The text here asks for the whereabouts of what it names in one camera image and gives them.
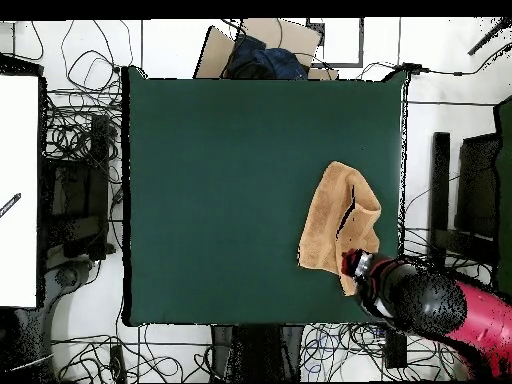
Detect black square frame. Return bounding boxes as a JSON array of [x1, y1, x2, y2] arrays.
[[306, 17, 365, 68]]

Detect black power strip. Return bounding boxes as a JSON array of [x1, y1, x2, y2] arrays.
[[108, 344, 128, 383]]

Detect orange terry towel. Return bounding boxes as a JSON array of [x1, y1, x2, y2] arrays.
[[297, 160, 383, 298]]

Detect white panel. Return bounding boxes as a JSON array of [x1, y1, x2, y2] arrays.
[[0, 74, 40, 309]]

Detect black stand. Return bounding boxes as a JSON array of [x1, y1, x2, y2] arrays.
[[426, 131, 501, 275], [39, 113, 117, 267]]

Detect dark green table cloth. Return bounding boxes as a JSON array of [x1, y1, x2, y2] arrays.
[[120, 65, 410, 329]]

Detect thin black cable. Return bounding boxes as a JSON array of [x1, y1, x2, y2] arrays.
[[357, 39, 512, 81]]

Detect dark blue jeans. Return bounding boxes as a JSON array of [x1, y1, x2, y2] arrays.
[[224, 33, 310, 81]]

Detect black marker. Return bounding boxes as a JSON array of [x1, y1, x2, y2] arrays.
[[0, 192, 22, 219]]

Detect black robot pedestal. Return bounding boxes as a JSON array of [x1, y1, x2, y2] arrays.
[[210, 324, 305, 383]]

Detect black box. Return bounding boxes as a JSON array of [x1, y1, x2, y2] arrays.
[[384, 329, 408, 370]]

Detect black tripod leg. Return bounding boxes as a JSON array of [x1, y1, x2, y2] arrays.
[[466, 17, 512, 56]]

